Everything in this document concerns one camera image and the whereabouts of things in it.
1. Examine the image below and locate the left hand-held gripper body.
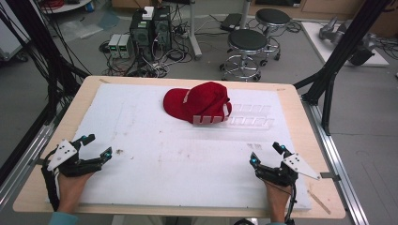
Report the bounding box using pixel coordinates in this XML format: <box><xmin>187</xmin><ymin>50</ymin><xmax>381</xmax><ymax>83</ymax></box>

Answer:
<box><xmin>41</xmin><ymin>139</ymin><xmax>104</xmax><ymax>178</ymax></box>

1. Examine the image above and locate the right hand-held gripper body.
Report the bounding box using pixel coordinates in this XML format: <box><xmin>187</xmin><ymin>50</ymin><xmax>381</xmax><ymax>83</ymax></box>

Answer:
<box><xmin>254</xmin><ymin>153</ymin><xmax>322</xmax><ymax>188</ymax></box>

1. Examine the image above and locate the clear acrylic rack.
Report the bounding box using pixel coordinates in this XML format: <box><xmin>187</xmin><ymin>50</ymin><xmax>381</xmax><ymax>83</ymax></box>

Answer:
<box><xmin>191</xmin><ymin>103</ymin><xmax>275</xmax><ymax>129</ymax></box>

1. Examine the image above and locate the red baseball cap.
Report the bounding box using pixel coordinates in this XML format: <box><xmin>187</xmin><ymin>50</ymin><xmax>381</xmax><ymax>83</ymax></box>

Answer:
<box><xmin>162</xmin><ymin>81</ymin><xmax>233</xmax><ymax>126</ymax></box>

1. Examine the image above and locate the person's right hand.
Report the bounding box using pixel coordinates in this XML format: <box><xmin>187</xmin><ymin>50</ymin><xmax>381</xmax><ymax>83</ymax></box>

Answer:
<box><xmin>264</xmin><ymin>181</ymin><xmax>293</xmax><ymax>220</ymax></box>

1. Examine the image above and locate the person's left hand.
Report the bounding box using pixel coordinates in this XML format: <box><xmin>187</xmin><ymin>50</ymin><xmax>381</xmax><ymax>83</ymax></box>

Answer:
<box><xmin>56</xmin><ymin>172</ymin><xmax>95</xmax><ymax>215</ymax></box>

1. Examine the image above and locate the thin wooden stick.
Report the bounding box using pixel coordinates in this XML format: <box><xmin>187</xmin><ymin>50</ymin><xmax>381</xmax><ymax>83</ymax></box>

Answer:
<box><xmin>307</xmin><ymin>189</ymin><xmax>331</xmax><ymax>216</ymax></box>

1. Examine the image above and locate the white foam board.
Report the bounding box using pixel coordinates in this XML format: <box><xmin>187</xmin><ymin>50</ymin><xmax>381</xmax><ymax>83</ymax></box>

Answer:
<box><xmin>46</xmin><ymin>82</ymin><xmax>313</xmax><ymax>211</ymax></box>

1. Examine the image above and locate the grey power supply unit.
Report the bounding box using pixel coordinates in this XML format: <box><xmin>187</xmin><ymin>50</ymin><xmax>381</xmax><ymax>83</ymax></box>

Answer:
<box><xmin>108</xmin><ymin>33</ymin><xmax>122</xmax><ymax>59</ymax></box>
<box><xmin>118</xmin><ymin>34</ymin><xmax>134</xmax><ymax>59</ymax></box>

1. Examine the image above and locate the clear plastic sheet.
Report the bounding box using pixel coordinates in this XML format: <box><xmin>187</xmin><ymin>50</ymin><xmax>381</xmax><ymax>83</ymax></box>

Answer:
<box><xmin>58</xmin><ymin>18</ymin><xmax>105</xmax><ymax>42</ymax></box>

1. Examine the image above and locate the black round stool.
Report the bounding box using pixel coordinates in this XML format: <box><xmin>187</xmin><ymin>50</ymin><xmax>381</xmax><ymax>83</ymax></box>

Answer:
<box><xmin>220</xmin><ymin>28</ymin><xmax>269</xmax><ymax>83</ymax></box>
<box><xmin>254</xmin><ymin>7</ymin><xmax>292</xmax><ymax>68</ymax></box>

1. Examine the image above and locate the white floor platform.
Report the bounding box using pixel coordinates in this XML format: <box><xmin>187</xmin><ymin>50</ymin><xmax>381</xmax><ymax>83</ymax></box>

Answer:
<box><xmin>300</xmin><ymin>21</ymin><xmax>390</xmax><ymax>68</ymax></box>

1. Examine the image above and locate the black computer tower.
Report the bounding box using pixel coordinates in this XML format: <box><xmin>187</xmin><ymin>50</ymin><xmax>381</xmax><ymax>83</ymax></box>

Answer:
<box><xmin>129</xmin><ymin>8</ymin><xmax>155</xmax><ymax>61</ymax></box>
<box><xmin>152</xmin><ymin>5</ymin><xmax>173</xmax><ymax>53</ymax></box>

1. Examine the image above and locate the grey robot device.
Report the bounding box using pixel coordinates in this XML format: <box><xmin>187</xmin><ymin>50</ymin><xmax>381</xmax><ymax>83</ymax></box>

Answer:
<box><xmin>318</xmin><ymin>16</ymin><xmax>377</xmax><ymax>67</ymax></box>

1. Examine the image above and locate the white round table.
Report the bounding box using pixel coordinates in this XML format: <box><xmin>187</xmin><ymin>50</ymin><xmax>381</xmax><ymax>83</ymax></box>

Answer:
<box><xmin>38</xmin><ymin>0</ymin><xmax>94</xmax><ymax>15</ymax></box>

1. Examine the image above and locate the black flat case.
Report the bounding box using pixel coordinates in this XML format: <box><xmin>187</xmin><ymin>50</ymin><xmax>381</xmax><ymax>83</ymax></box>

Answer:
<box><xmin>219</xmin><ymin>12</ymin><xmax>244</xmax><ymax>33</ymax></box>

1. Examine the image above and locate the white box on tower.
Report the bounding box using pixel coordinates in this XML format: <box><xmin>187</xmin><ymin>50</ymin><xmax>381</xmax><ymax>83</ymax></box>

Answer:
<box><xmin>142</xmin><ymin>6</ymin><xmax>155</xmax><ymax>22</ymax></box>

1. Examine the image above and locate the grey table leg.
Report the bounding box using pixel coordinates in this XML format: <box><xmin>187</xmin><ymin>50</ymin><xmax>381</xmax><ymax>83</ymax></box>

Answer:
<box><xmin>187</xmin><ymin>0</ymin><xmax>204</xmax><ymax>61</ymax></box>

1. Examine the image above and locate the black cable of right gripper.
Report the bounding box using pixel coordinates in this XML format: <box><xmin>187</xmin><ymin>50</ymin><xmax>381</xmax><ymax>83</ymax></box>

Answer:
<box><xmin>284</xmin><ymin>183</ymin><xmax>299</xmax><ymax>225</ymax></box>

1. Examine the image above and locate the aluminium frame rail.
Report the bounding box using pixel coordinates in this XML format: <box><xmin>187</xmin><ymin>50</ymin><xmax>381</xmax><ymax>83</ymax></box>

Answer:
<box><xmin>0</xmin><ymin>102</ymin><xmax>69</xmax><ymax>211</ymax></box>
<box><xmin>301</xmin><ymin>97</ymin><xmax>371</xmax><ymax>225</ymax></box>

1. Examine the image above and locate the tangle of floor cables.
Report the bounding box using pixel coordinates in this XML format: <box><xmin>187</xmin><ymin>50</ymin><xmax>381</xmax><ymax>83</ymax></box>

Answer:
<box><xmin>99</xmin><ymin>12</ymin><xmax>195</xmax><ymax>79</ymax></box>

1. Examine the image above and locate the black metal frame post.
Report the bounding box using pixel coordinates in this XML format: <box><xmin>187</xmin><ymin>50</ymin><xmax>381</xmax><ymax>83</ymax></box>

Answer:
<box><xmin>0</xmin><ymin>0</ymin><xmax>91</xmax><ymax>124</ymax></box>
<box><xmin>293</xmin><ymin>0</ymin><xmax>392</xmax><ymax>136</ymax></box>

